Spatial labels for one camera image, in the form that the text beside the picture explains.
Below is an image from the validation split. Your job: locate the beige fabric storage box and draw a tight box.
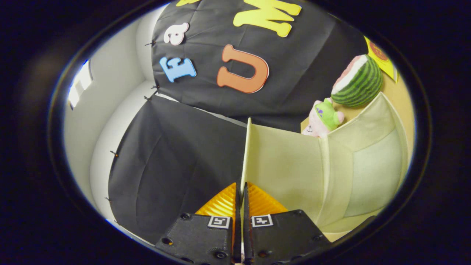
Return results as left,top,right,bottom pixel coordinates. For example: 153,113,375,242
241,92,410,241

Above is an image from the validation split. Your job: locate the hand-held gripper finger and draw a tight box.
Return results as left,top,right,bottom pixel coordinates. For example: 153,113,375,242
155,182,242,265
243,181,332,265

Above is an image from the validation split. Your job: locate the yellow book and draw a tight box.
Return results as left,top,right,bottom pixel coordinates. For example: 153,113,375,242
364,36,399,82

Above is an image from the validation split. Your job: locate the watermelon slice plush toy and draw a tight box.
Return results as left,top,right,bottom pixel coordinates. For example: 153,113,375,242
330,54,383,108

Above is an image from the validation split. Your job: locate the pink and green plush toy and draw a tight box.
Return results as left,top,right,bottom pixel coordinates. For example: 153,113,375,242
302,98,345,138

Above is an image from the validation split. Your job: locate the black backdrop cloth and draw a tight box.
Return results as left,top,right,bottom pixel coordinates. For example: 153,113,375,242
107,0,368,245

